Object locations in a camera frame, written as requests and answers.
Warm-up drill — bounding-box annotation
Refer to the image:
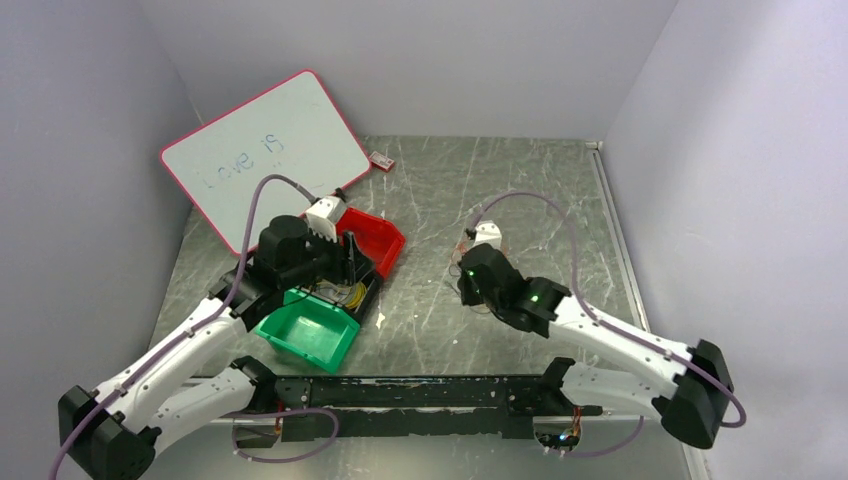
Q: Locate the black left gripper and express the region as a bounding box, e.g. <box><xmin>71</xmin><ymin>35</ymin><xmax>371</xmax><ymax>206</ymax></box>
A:
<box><xmin>280</xmin><ymin>221</ymin><xmax>376</xmax><ymax>289</ymax></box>

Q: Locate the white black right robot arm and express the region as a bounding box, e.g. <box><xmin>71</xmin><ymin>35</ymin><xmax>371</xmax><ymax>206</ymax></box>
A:
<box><xmin>457</xmin><ymin>244</ymin><xmax>734</xmax><ymax>450</ymax></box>

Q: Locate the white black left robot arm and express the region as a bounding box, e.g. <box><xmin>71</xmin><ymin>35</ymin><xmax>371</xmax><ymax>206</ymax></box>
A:
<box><xmin>50</xmin><ymin>215</ymin><xmax>375</xmax><ymax>479</ymax></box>

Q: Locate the black plastic bin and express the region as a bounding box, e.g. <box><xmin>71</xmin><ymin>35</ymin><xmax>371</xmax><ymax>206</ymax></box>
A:
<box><xmin>312</xmin><ymin>272</ymin><xmax>383</xmax><ymax>325</ymax></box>

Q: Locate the red plastic bin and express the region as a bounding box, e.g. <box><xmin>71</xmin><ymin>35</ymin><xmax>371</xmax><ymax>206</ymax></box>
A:
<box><xmin>336</xmin><ymin>207</ymin><xmax>406</xmax><ymax>280</ymax></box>

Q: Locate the green plastic bin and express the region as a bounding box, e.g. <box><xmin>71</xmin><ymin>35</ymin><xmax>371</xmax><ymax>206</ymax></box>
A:
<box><xmin>254</xmin><ymin>289</ymin><xmax>360</xmax><ymax>374</ymax></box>

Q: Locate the small red white box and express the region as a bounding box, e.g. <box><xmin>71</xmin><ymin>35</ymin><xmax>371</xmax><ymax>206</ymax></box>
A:
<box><xmin>368</xmin><ymin>151</ymin><xmax>396</xmax><ymax>173</ymax></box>

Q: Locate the pink framed whiteboard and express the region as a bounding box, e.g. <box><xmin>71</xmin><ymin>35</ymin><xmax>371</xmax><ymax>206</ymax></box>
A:
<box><xmin>160</xmin><ymin>70</ymin><xmax>370</xmax><ymax>254</ymax></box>

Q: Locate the yellow green cable coil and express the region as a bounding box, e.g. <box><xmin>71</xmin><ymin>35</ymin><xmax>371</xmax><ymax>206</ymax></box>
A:
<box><xmin>317</xmin><ymin>281</ymin><xmax>369</xmax><ymax>311</ymax></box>

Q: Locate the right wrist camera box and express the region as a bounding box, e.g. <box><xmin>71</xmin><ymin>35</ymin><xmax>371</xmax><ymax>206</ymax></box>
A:
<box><xmin>466</xmin><ymin>220</ymin><xmax>503</xmax><ymax>250</ymax></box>

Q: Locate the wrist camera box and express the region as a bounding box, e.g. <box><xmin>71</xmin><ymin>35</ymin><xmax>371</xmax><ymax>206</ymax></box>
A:
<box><xmin>466</xmin><ymin>220</ymin><xmax>503</xmax><ymax>250</ymax></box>
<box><xmin>305</xmin><ymin>196</ymin><xmax>347</xmax><ymax>243</ymax></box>

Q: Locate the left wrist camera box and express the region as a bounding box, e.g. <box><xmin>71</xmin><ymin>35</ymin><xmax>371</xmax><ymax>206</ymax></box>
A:
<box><xmin>305</xmin><ymin>196</ymin><xmax>347</xmax><ymax>243</ymax></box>

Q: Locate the right purple robot hose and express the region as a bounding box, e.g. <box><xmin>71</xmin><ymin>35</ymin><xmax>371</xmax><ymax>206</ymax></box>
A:
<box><xmin>466</xmin><ymin>192</ymin><xmax>749</xmax><ymax>460</ymax></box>

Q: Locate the black base frame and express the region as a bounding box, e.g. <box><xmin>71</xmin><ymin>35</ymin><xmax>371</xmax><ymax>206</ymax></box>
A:
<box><xmin>242</xmin><ymin>375</ymin><xmax>602</xmax><ymax>442</ymax></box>

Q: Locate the aluminium table edge rail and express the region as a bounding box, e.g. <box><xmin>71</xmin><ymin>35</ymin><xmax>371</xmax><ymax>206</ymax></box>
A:
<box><xmin>584</xmin><ymin>141</ymin><xmax>651</xmax><ymax>332</ymax></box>

